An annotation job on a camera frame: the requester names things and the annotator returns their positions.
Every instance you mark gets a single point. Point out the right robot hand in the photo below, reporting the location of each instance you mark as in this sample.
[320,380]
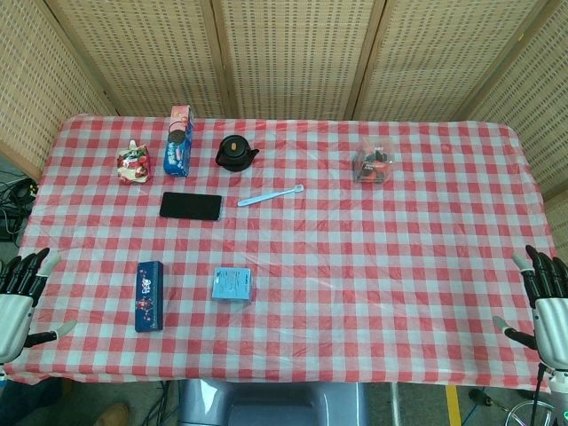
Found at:
[552,324]

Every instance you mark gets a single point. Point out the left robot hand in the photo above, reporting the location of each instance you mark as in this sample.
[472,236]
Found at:
[13,319]

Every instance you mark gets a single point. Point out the light blue box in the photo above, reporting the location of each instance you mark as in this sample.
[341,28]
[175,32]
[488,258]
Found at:
[233,284]

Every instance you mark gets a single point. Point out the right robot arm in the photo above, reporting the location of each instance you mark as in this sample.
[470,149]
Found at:
[557,377]

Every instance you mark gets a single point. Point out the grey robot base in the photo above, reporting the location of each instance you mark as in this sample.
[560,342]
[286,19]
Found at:
[270,404]

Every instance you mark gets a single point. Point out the dark blue long box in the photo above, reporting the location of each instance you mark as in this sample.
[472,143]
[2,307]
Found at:
[149,297]

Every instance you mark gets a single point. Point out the red white checkered tablecloth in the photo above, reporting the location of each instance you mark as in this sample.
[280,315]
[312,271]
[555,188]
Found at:
[355,266]

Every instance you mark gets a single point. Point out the blue and red carton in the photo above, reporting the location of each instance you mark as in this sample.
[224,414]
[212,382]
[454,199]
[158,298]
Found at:
[179,146]

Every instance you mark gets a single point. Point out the clear box red black contents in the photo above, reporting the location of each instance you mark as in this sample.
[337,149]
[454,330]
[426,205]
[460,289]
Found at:
[375,162]

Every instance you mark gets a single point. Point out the clear plastic tubing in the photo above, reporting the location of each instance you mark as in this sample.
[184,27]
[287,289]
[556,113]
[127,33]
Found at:
[523,412]

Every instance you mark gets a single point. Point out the brown shoe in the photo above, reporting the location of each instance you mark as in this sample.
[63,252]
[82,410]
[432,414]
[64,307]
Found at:
[113,415]

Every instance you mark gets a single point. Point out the red snack pouch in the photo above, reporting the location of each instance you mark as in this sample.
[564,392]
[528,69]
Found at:
[133,164]

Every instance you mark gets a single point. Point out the woven bamboo screen panel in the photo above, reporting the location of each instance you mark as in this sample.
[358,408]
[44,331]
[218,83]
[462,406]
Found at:
[146,57]
[297,57]
[532,97]
[26,89]
[426,57]

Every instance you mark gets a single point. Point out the black teapot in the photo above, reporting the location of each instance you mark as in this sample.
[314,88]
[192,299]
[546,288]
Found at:
[234,154]

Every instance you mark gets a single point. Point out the light blue toothbrush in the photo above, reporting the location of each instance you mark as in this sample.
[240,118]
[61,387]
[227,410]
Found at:
[266,197]

